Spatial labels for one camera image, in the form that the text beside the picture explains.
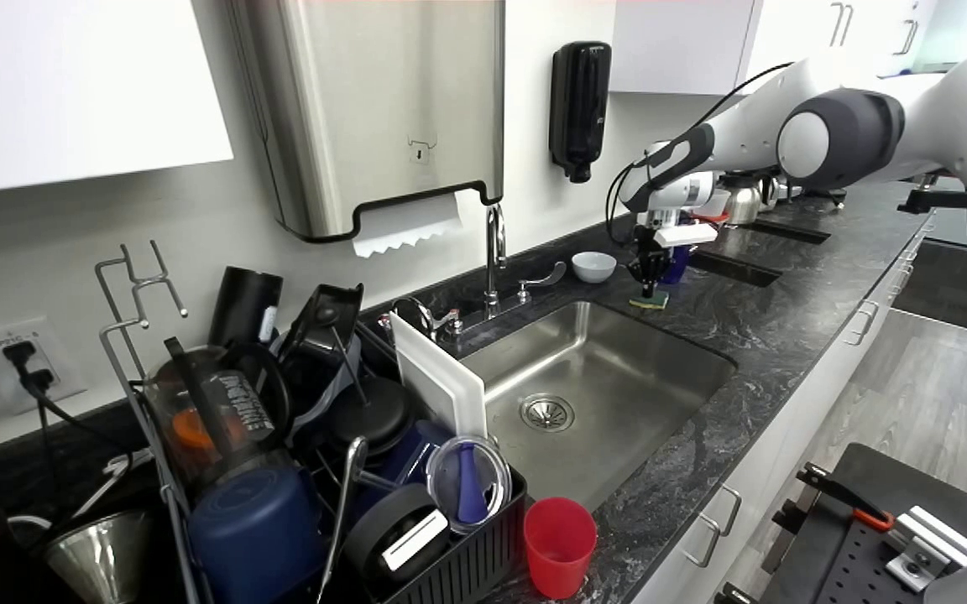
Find stainless paper towel dispenser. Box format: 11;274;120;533
237;0;512;244

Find small white bowl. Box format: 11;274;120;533
566;250;622;286

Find blue plastic pitcher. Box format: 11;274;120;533
184;452;330;604

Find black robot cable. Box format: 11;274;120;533
600;60;801;256

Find black dish rack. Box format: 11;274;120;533
129;278;537;604

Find black camera stand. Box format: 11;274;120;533
895;185;967;217

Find white rectangular tray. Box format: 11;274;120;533
385;310;494;441

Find stainless steel sink basin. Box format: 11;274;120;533
452;299;740;513

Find round sink drain strainer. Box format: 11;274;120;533
516;391;576;435

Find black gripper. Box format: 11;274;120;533
629;217;677;303

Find black container with white label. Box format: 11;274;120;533
344;480;462;598

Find black wall soap dispenser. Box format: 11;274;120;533
546;41;616;185

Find red plastic cup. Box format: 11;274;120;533
521;492;600;602

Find wide white upper cabinet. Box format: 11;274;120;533
0;0;235;202

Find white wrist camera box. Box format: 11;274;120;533
650;217;721;251

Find red handled pliers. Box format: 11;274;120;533
796;460;900;538

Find black upright lid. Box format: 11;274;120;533
277;278;368;373

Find black power plug with cord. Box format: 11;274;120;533
0;338;119;443

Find green yellow sponge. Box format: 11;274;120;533
629;290;674;316

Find silver drawer handle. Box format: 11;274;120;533
677;485;744;571
851;299;882;349

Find white paper towel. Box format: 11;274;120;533
349;185;484;263

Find white upper cabinet with handles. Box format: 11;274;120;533
610;0;947;96

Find steel utensil handle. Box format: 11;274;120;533
313;434;376;604

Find black tool cart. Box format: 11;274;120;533
756;441;967;604

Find dark blue water bottle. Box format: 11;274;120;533
326;373;452;497

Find clear blender jar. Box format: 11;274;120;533
143;338;294;485

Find steel funnel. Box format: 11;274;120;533
43;508;157;604

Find black rectangular counter mat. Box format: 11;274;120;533
742;215;832;250
691;250;785;292

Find chrome wire rack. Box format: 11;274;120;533
94;239;195;394

